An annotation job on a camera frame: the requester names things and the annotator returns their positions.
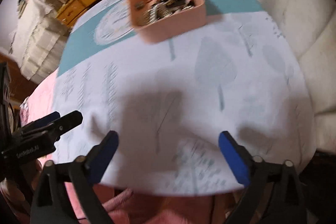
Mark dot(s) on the patterned white teal tablecloth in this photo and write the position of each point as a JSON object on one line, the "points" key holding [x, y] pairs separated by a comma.
{"points": [[169, 101]]}

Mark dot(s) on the gold chain jewelry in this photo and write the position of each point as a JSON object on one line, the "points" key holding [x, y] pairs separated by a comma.
{"points": [[160, 11]]}

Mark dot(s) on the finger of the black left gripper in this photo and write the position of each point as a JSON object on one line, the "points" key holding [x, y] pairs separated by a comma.
{"points": [[41, 122], [62, 125]]}

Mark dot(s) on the white lace covered furniture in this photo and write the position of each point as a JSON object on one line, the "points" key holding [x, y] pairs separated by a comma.
{"points": [[39, 39]]}

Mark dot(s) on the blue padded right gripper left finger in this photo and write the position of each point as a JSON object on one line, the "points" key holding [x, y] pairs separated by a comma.
{"points": [[100, 156]]}

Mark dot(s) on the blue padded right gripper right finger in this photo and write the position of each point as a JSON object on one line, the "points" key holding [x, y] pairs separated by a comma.
{"points": [[238, 158]]}

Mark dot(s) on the pink plastic tray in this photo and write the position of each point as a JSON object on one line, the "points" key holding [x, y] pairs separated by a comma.
{"points": [[171, 26]]}

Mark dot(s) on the person's left hand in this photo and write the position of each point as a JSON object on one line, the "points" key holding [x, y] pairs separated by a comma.
{"points": [[14, 197]]}

